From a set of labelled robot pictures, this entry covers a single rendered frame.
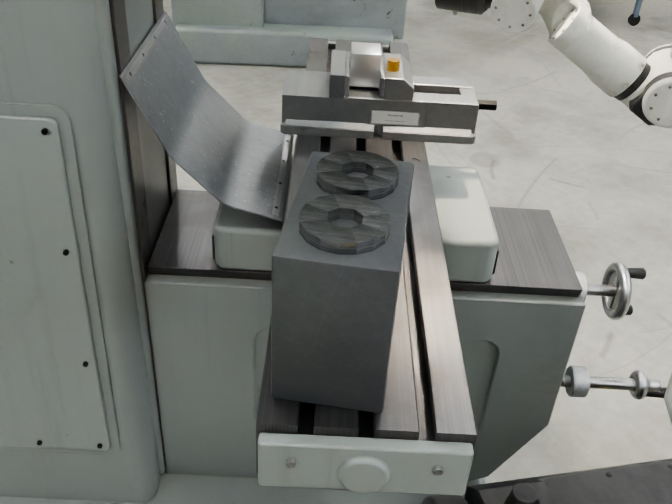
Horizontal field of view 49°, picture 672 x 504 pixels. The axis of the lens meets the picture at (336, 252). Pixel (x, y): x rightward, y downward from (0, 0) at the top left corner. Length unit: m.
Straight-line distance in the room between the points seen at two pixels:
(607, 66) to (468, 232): 0.36
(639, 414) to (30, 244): 1.69
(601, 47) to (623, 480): 0.67
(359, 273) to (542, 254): 0.81
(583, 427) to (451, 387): 1.39
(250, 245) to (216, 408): 0.40
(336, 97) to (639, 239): 1.97
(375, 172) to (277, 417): 0.28
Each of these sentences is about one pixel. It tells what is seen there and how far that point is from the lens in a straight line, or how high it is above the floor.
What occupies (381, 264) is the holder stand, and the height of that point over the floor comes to 1.13.
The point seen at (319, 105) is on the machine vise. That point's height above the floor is 1.00.
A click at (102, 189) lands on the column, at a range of 1.21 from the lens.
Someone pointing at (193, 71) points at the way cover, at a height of 1.00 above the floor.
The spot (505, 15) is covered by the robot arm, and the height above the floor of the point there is 1.22.
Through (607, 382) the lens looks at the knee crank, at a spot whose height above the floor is 0.53.
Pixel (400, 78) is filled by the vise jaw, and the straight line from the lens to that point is 1.30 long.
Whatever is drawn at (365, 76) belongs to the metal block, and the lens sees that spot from 1.33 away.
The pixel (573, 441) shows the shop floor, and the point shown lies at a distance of 2.16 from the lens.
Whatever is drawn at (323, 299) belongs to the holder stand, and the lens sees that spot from 0.70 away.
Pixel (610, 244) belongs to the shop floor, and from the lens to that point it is 3.00.
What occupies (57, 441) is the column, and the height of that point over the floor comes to 0.37.
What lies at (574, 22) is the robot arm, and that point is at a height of 1.21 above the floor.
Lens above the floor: 1.53
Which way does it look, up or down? 35 degrees down
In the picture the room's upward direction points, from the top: 4 degrees clockwise
